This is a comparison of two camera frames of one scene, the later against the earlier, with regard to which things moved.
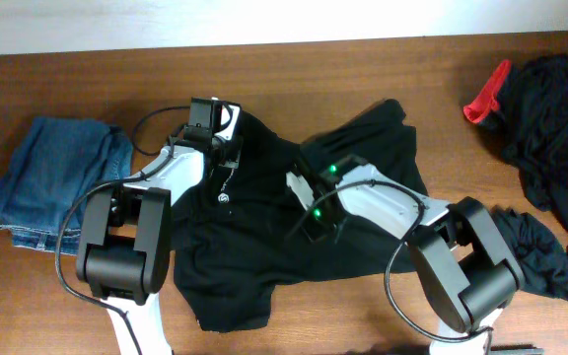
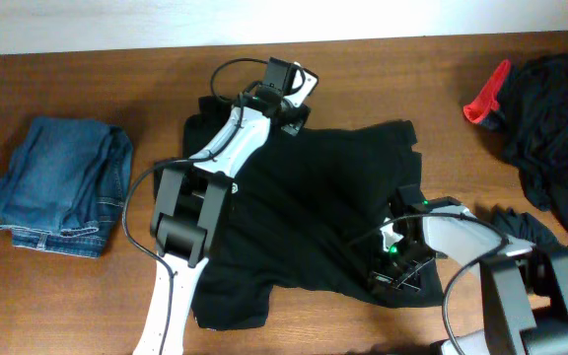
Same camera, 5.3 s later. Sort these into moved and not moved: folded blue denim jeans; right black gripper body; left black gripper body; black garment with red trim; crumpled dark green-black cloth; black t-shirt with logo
Moved: right black gripper body; left black gripper body; black t-shirt with logo
Not moved: crumpled dark green-black cloth; black garment with red trim; folded blue denim jeans
